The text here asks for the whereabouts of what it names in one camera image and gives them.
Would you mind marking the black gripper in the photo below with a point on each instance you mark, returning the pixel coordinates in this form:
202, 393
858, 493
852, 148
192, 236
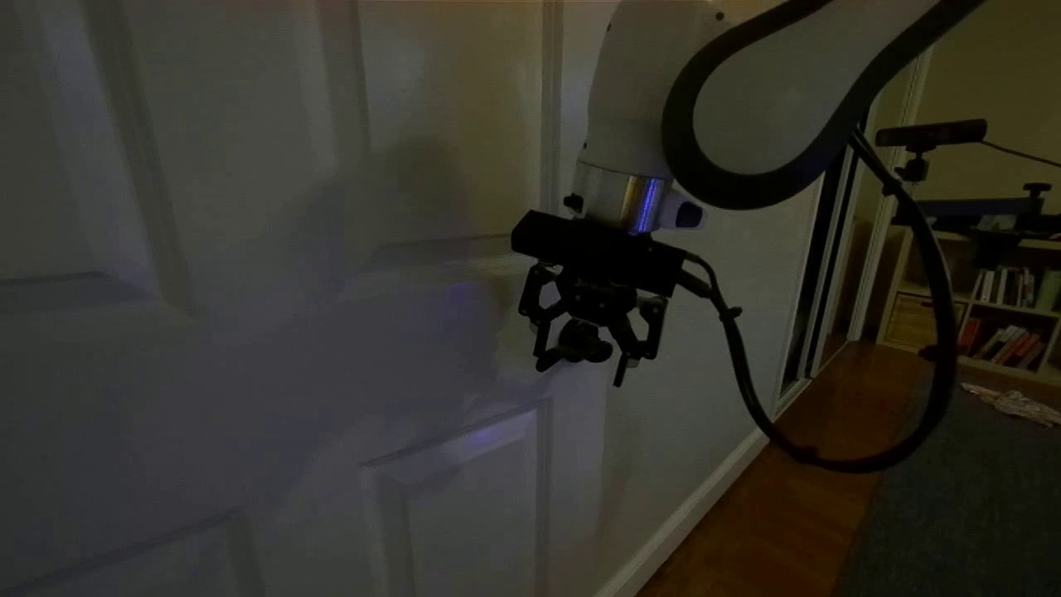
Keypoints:
596, 300

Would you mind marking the white panelled door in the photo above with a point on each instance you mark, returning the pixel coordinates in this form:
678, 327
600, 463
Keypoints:
219, 386

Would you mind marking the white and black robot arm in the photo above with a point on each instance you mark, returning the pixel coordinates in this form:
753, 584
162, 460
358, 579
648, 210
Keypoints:
763, 100

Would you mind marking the white baseboard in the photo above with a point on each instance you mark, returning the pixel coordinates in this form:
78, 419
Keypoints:
696, 507

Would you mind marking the wicker storage basket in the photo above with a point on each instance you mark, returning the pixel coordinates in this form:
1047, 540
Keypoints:
910, 322

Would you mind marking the white doorway trim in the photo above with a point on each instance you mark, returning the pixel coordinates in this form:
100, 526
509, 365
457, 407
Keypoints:
896, 200

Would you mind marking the white bookshelf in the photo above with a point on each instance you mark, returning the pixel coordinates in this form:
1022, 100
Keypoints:
996, 253

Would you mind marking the row of books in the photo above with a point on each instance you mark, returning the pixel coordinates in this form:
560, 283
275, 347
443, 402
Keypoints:
1009, 344

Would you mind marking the loose papers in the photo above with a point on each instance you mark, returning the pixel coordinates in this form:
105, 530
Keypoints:
1015, 402

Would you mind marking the grey rug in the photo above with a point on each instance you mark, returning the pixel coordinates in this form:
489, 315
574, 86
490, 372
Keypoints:
983, 517

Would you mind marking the dark sliding door frame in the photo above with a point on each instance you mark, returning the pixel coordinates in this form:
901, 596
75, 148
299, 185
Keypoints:
817, 286

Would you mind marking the black bar camera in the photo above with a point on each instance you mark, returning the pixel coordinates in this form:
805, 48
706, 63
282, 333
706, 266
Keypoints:
929, 135

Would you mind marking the black camera stand rig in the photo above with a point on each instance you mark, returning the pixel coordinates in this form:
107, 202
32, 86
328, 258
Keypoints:
996, 212

